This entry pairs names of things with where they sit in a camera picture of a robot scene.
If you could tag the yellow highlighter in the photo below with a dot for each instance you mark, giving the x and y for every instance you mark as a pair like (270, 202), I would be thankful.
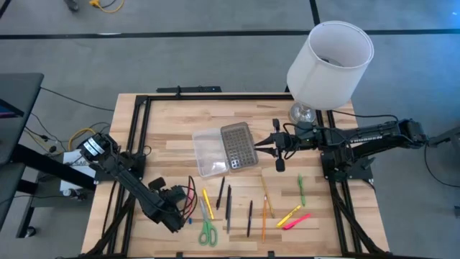
(288, 216)
(207, 203)

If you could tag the black aluminium table frame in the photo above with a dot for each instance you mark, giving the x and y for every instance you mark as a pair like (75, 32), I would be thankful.
(215, 97)

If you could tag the grey tinted box lid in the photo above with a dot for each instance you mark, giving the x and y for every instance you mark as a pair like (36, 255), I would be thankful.
(239, 145)

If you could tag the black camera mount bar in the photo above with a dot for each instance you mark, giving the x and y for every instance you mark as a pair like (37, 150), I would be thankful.
(188, 89)

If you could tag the person's foot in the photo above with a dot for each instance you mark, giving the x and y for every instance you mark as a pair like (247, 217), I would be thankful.
(72, 4)

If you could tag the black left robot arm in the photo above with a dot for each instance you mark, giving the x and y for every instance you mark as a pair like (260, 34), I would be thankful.
(136, 187)

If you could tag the green pen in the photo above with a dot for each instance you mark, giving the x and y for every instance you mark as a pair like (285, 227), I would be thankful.
(301, 190)

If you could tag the dark tablet screen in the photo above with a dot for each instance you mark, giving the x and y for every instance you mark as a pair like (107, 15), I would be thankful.
(9, 109)

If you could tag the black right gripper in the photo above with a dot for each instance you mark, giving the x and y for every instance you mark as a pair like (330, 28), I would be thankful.
(284, 141)

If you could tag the orange pencil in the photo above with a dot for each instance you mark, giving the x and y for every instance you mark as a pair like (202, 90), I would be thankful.
(264, 219)

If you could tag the dark grey desk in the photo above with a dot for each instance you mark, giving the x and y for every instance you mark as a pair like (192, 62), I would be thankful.
(21, 93)

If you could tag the grey metal stand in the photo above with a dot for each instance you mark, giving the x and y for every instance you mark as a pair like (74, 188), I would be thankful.
(445, 136)

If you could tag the black pen with white print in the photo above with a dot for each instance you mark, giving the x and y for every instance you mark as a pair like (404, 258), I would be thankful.
(249, 217)

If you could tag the white shade table lamp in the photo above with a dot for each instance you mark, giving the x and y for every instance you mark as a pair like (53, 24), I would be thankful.
(323, 79)

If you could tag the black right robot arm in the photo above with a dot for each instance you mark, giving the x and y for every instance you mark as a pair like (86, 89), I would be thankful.
(359, 138)

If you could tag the pink highlighter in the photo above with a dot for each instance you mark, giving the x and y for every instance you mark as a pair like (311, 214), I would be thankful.
(190, 196)
(296, 221)

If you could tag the black caster wheel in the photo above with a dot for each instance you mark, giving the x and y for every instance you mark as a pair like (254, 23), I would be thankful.
(30, 231)

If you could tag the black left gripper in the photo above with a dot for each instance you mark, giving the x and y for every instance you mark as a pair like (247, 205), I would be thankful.
(174, 198)

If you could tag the grey pen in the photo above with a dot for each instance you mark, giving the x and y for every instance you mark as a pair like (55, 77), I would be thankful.
(228, 226)

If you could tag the clear plastic box base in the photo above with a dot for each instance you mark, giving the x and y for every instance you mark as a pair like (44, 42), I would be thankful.
(210, 153)

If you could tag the white paper label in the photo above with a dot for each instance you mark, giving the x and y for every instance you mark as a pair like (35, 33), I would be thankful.
(72, 160)

